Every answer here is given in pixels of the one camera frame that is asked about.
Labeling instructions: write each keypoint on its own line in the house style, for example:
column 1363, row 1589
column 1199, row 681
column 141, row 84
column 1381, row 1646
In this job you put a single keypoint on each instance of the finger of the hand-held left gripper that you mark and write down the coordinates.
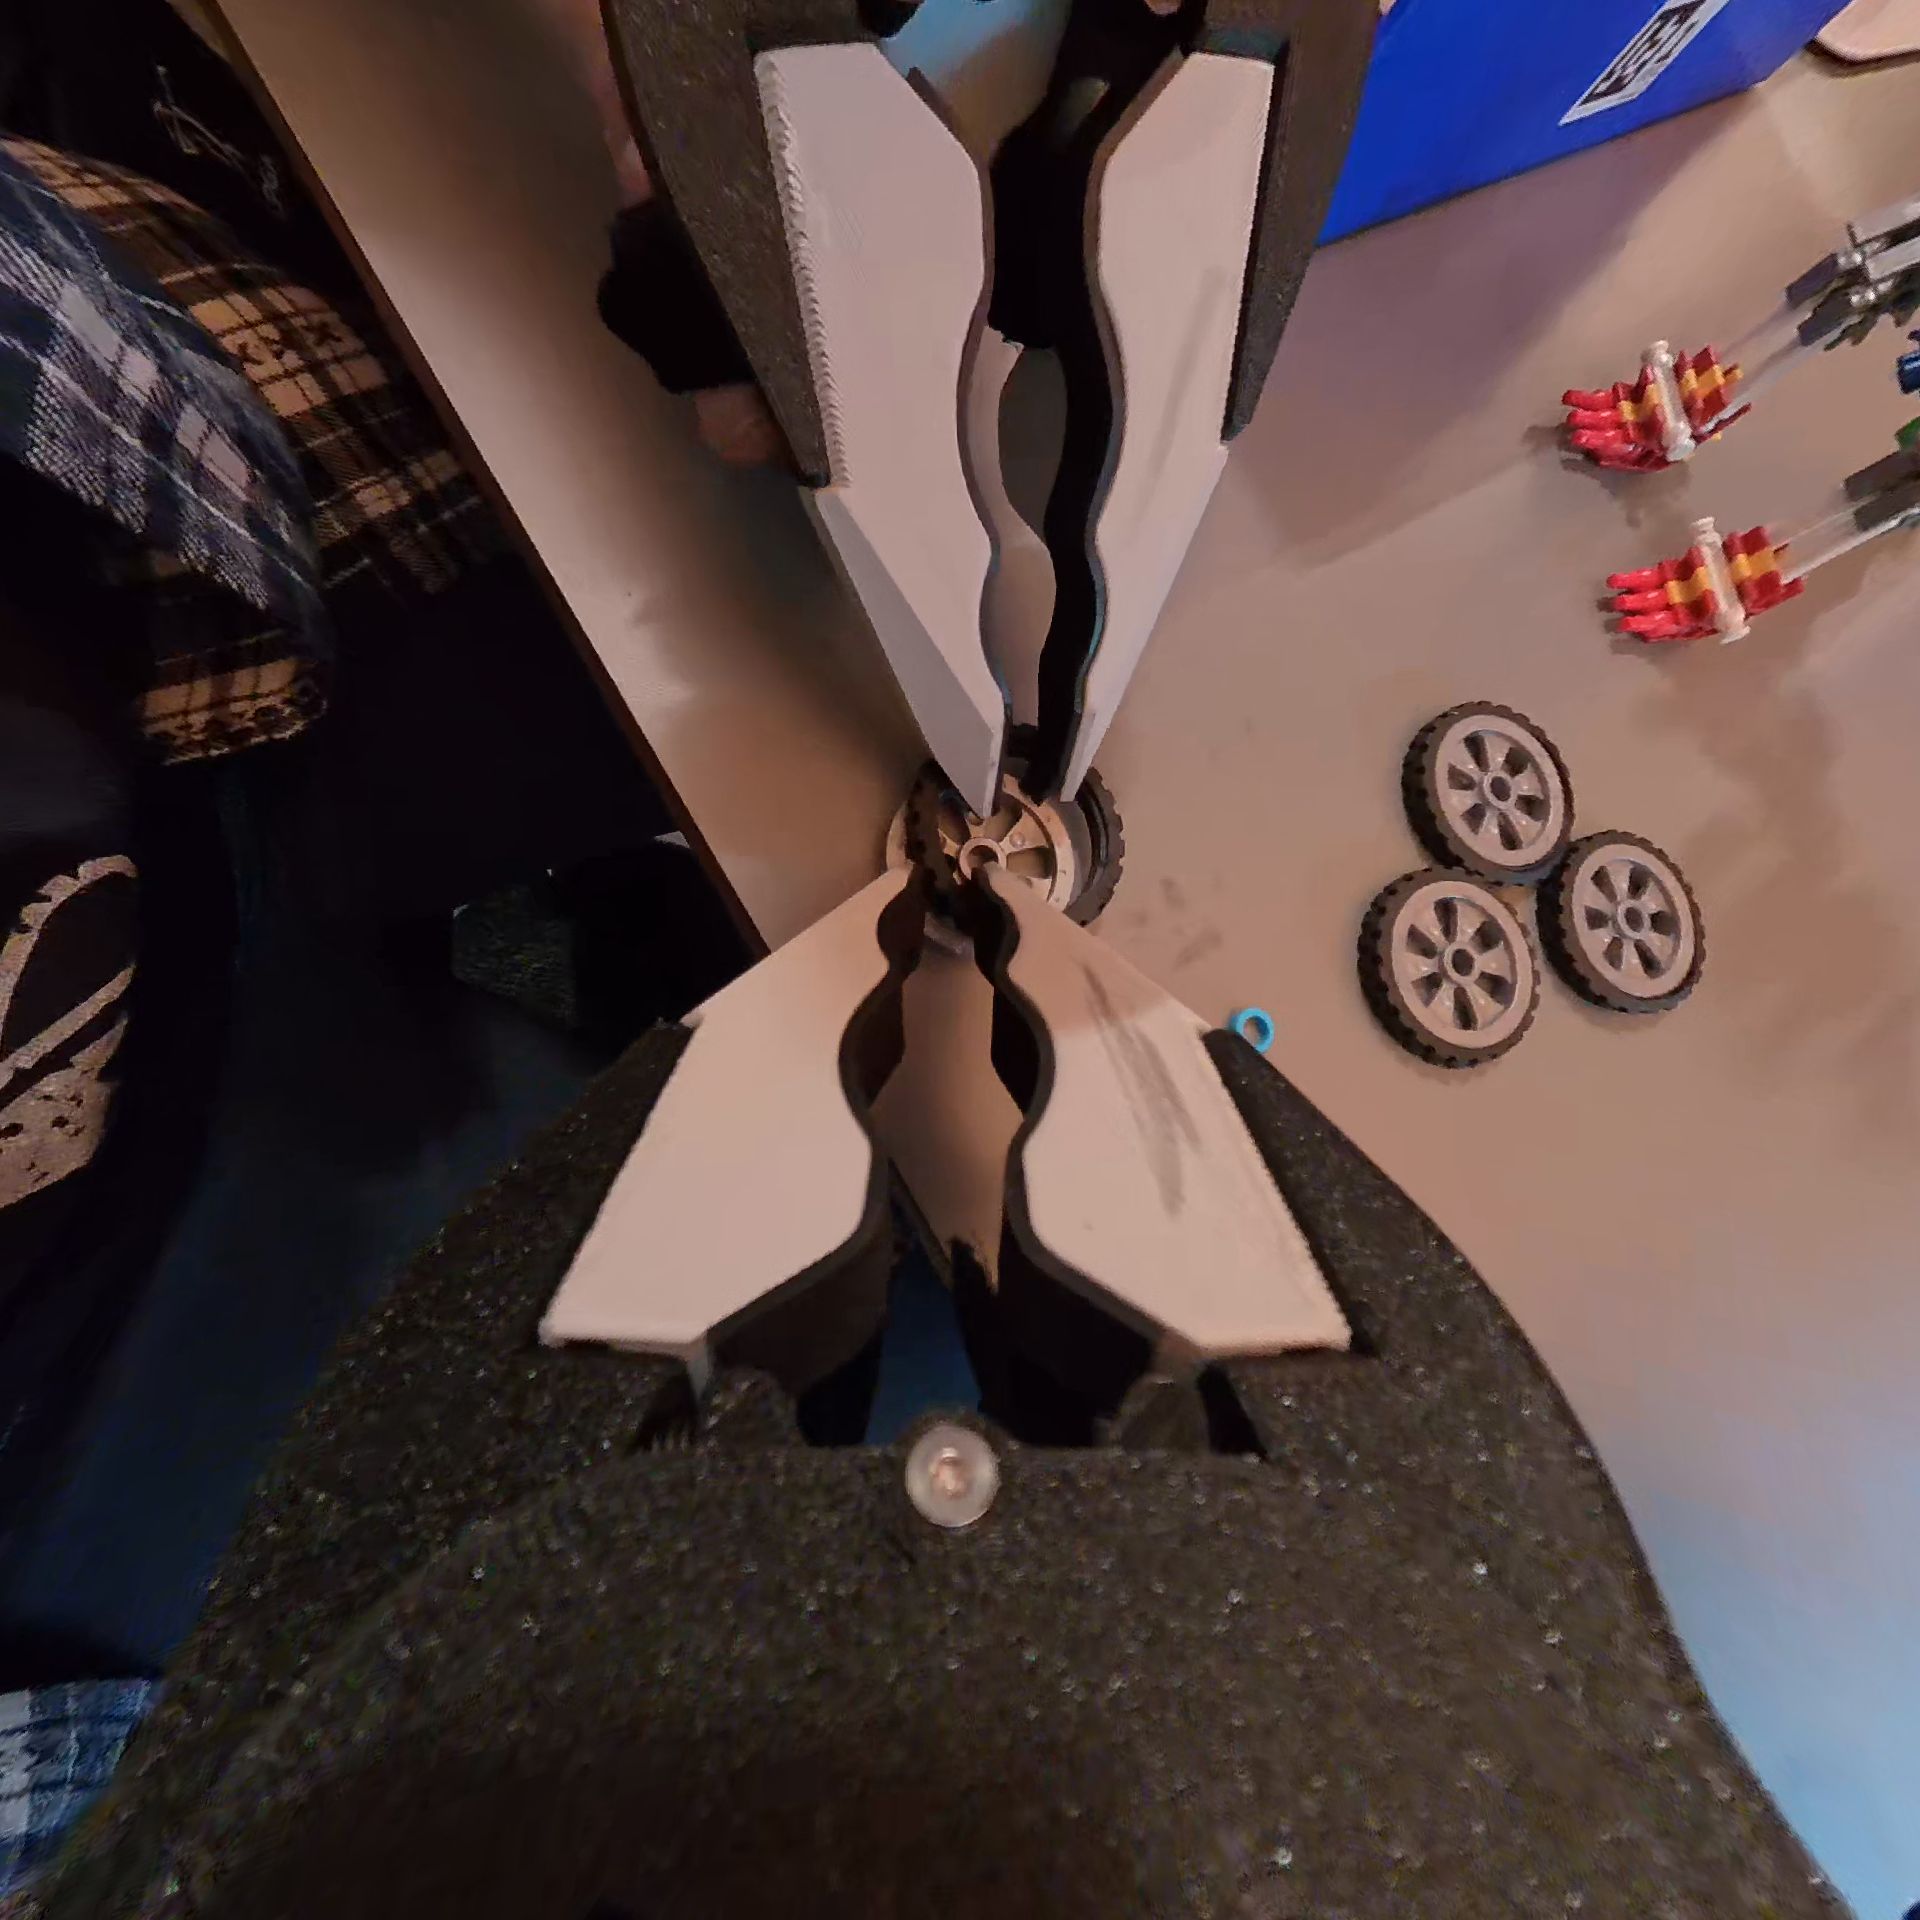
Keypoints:
column 1184, row 299
column 885, row 299

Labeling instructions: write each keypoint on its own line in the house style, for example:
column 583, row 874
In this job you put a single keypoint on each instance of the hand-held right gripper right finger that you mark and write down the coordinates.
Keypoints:
column 1184, row 1200

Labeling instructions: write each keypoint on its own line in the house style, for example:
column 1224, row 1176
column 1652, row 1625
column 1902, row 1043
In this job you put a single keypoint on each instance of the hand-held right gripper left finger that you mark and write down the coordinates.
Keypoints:
column 721, row 1185

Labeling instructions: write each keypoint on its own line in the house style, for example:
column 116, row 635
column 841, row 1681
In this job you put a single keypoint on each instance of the person's dark trousers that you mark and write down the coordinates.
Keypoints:
column 225, row 1500

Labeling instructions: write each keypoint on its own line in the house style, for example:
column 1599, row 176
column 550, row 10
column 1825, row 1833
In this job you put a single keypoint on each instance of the colourful construction toy figure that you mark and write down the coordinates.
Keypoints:
column 1652, row 404

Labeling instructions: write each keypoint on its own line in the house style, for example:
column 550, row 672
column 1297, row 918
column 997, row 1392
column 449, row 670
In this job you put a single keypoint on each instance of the person's plaid shirt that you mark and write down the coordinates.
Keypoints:
column 150, row 376

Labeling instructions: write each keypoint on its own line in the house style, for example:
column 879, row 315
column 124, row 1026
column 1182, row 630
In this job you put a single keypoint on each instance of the grey toy wheel black tyre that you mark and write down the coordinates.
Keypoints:
column 1590, row 961
column 1401, row 973
column 1444, row 809
column 1084, row 838

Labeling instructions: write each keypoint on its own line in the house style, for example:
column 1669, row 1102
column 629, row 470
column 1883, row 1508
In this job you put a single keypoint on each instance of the blue plastic bin white tag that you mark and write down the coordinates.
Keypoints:
column 1470, row 120

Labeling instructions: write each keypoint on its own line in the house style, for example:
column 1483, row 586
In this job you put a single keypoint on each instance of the person's left hand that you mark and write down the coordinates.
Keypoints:
column 740, row 428

